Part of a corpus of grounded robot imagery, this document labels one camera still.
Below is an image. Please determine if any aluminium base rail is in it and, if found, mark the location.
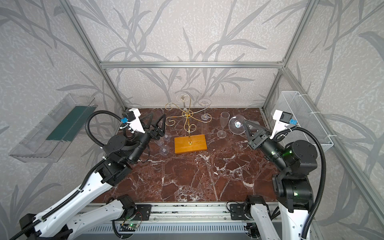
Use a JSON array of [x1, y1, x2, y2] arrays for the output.
[[83, 202, 283, 240]]

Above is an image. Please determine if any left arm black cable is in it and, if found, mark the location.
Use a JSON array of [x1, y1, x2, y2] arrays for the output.
[[8, 110, 124, 240]]

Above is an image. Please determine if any yellow wooden rack base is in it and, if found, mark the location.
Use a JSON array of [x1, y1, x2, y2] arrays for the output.
[[175, 135, 208, 154]]

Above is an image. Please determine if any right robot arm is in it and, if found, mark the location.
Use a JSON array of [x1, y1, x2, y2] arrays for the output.
[[228, 120, 324, 240]]

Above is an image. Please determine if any gold wire glass rack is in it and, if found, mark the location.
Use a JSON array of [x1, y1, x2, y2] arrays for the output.
[[165, 95, 211, 136]]

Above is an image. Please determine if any amber wine glass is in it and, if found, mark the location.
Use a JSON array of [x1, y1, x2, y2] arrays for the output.
[[229, 115, 260, 135]]

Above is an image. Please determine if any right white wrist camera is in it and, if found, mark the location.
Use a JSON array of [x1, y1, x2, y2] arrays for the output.
[[270, 110, 298, 140]]

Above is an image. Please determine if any clear plastic wall bin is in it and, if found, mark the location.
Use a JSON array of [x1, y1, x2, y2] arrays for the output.
[[9, 94, 98, 163]]

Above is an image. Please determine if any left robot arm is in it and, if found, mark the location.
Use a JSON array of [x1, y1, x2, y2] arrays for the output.
[[12, 108, 166, 240]]

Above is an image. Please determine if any aluminium frame crossbar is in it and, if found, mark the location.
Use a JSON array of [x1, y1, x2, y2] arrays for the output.
[[99, 62, 283, 69]]

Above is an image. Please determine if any white wire mesh basket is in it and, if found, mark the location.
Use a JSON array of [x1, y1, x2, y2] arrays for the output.
[[271, 91, 334, 152]]

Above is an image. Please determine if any green circuit board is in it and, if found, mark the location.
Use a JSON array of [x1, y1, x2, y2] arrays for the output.
[[118, 222, 141, 233]]

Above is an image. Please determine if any clear wine glass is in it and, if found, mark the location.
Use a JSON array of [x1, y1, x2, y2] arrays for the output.
[[161, 132, 172, 142], [155, 139, 170, 156], [177, 93, 191, 112], [217, 112, 230, 139], [199, 99, 212, 122]]

